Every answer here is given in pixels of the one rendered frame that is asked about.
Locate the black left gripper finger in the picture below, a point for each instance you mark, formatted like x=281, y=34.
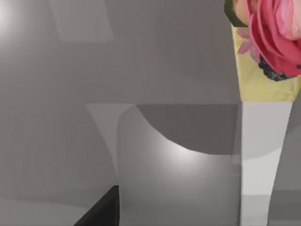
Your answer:
x=105, y=212

